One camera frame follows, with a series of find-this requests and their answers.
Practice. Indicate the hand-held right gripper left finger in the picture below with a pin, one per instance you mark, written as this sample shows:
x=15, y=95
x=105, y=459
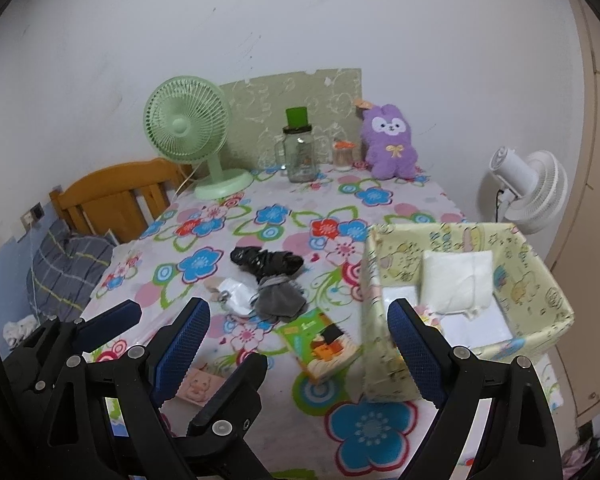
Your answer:
x=182, y=352

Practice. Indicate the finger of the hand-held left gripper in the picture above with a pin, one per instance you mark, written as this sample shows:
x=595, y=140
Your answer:
x=115, y=317
x=240, y=385

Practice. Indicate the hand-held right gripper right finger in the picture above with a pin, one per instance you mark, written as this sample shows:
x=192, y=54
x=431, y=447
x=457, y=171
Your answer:
x=415, y=355

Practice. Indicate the pink pig packet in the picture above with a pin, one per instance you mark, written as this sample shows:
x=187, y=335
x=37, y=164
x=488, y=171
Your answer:
x=197, y=385

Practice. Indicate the clear white plastic packet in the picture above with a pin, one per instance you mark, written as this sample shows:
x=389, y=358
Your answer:
x=237, y=297

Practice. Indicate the yellow patterned storage box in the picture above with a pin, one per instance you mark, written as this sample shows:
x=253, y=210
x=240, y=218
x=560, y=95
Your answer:
x=385, y=280

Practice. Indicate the green picture book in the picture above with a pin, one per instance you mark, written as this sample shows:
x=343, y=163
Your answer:
x=320, y=345

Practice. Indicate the grey sock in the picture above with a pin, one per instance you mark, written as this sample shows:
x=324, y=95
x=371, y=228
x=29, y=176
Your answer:
x=280, y=300

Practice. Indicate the black plastic bag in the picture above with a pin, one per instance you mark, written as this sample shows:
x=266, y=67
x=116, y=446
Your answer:
x=265, y=261

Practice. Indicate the white soft packet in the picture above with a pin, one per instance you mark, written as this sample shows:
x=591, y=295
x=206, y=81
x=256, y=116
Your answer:
x=455, y=280

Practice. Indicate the grey plaid pillow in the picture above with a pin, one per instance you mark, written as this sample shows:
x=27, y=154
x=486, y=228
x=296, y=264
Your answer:
x=65, y=270

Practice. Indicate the flat white paper pad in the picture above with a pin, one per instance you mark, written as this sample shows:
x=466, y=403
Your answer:
x=480, y=330

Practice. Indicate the small white plush toy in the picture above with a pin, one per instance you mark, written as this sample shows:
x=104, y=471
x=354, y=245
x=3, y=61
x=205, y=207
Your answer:
x=20, y=330

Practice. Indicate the blue bed sheet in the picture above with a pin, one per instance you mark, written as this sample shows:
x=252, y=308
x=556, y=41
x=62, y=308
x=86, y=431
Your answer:
x=15, y=270

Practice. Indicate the wooden chair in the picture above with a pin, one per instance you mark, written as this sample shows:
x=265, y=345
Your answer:
x=110, y=195

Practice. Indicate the green desk fan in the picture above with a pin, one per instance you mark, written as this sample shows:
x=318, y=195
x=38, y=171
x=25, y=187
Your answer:
x=180, y=125

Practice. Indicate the white standing fan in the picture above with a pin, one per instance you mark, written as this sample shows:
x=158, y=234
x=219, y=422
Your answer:
x=540, y=190

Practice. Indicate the small jar with orange lid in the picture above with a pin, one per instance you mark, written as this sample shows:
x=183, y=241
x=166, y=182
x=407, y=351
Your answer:
x=343, y=157

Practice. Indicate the purple plush bunny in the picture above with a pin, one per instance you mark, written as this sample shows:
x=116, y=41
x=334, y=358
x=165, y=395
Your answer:
x=390, y=145

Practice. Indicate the glass jar mug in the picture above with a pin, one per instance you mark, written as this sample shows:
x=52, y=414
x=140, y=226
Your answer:
x=300, y=157

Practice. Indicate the beige wardrobe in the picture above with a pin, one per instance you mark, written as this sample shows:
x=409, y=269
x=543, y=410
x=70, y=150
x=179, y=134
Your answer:
x=597, y=210

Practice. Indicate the green patterned board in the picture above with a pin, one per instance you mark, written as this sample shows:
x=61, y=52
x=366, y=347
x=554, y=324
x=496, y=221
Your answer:
x=265, y=105

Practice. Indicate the green cup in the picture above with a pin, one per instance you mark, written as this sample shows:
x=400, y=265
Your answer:
x=297, y=117

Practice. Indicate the wall power outlet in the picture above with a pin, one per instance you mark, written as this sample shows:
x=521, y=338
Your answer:
x=32, y=214

